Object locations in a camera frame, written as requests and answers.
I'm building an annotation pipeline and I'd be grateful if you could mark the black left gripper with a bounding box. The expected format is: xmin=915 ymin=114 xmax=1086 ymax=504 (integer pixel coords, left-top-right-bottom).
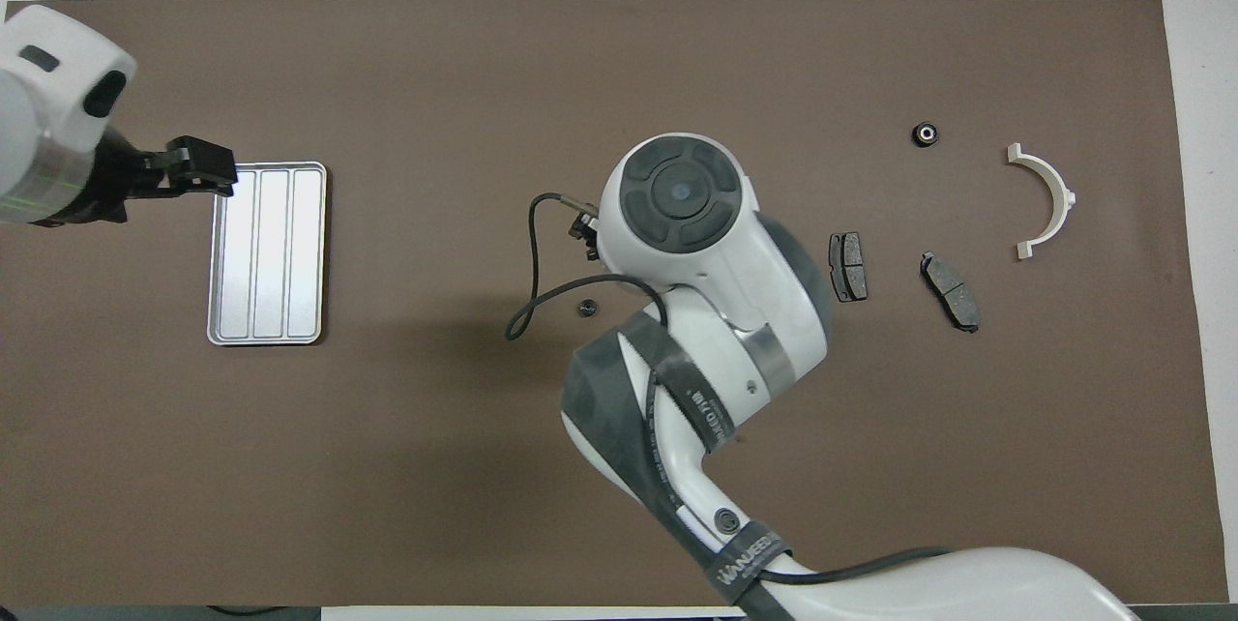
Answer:
xmin=58 ymin=128 xmax=238 ymax=227

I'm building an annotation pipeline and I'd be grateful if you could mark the silver metal tray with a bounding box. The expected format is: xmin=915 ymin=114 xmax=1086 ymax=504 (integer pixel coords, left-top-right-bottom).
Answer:
xmin=207 ymin=162 xmax=329 ymax=347

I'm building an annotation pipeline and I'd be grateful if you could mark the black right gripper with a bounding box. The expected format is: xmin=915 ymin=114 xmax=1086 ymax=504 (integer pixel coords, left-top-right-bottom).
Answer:
xmin=569 ymin=203 xmax=603 ymax=262

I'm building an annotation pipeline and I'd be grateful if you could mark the white curved plastic bracket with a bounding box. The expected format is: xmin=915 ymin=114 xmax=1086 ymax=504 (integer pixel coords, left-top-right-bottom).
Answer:
xmin=1006 ymin=142 xmax=1077 ymax=261

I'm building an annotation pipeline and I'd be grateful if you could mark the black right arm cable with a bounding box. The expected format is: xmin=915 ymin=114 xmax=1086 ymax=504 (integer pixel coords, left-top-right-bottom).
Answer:
xmin=505 ymin=193 xmax=954 ymax=585

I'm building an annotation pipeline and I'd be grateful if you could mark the rectangular dark brake pad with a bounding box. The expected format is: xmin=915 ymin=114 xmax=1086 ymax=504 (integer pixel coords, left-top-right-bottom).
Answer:
xmin=829 ymin=232 xmax=869 ymax=303

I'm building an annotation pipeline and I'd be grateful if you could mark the brown table mat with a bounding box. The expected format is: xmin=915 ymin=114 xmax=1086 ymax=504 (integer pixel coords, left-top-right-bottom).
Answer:
xmin=0 ymin=0 xmax=1222 ymax=608

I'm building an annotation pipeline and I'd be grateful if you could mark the curved dark brake pad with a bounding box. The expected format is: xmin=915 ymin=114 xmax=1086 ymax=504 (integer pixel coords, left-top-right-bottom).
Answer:
xmin=919 ymin=251 xmax=981 ymax=334

